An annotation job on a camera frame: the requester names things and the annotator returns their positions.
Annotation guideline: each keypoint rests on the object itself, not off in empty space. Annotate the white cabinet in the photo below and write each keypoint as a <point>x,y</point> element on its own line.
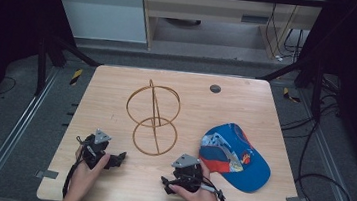
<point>101,15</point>

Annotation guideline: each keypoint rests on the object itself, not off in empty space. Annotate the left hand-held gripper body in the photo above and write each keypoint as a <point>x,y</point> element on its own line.
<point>93,153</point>

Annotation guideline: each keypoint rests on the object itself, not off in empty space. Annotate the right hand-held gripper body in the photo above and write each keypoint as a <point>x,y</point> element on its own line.
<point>188,177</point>

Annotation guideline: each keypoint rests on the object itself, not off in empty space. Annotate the blue and red cap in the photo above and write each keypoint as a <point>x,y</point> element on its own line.
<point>240,164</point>

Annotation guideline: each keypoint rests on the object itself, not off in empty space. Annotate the yellow and black tape strip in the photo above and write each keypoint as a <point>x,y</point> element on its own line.
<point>289,96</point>
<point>76,77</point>

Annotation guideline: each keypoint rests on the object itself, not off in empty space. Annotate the black metal stand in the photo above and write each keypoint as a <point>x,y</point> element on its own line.
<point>317,95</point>
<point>41,66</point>

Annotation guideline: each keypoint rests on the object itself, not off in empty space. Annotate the person's left hand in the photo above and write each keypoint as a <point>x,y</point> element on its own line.
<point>86,178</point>

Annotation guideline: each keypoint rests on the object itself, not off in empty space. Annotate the aluminium floor rail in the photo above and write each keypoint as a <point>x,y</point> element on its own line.
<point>15,133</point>
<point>336,177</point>

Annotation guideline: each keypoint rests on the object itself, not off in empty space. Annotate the light wooden desk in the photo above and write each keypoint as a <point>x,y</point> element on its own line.
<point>209,11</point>

